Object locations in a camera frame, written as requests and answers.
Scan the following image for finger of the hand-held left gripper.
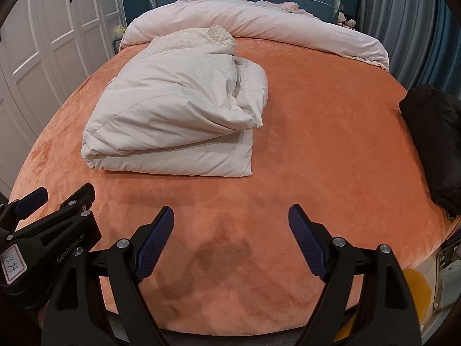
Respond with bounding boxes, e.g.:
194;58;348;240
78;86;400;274
58;183;95;213
0;186;48;226

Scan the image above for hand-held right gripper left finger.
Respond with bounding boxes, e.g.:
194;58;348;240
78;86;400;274
40;205;176;346

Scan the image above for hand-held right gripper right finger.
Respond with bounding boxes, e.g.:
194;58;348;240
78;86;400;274
288;204;423;346

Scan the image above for white padded jacket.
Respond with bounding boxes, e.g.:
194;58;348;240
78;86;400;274
81;25;269;178

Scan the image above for orange plush blanket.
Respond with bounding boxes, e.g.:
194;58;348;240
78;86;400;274
10;38;461;328

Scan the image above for yellow fabric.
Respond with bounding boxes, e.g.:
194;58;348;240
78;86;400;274
337;268;433;337

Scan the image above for white plastic device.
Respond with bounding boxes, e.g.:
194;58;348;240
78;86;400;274
432;240;461;311

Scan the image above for white wardrobe doors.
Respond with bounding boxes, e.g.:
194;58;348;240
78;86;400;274
0;0;126;195

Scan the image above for black padded jacket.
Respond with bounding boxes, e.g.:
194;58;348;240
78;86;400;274
399;84;461;220

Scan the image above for pale pink duvet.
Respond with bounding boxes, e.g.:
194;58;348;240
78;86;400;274
119;0;390;71

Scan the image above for black and white plush toy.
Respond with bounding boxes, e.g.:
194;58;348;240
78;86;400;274
337;11;357;29

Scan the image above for grey blue curtain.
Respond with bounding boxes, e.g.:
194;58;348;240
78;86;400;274
355;0;461;92

